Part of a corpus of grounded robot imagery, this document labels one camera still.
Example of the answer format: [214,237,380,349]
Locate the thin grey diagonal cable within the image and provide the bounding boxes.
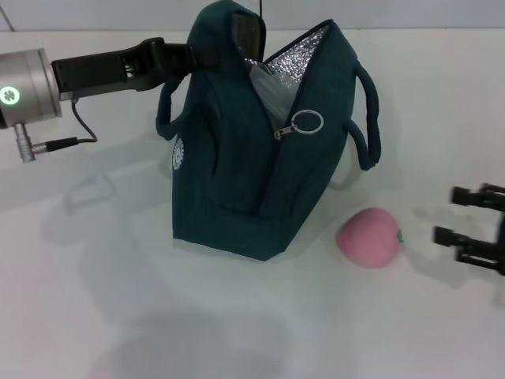
[0,6,17,32]

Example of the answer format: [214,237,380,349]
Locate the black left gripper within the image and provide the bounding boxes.
[50,36,221,100]

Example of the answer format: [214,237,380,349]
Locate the clear food container blue seal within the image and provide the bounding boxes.
[244,58,305,124]

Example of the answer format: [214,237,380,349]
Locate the pink toy peach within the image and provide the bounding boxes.
[336,208,406,269]

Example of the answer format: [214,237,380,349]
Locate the dark teal insulated lunch bag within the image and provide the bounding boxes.
[155,0,383,262]

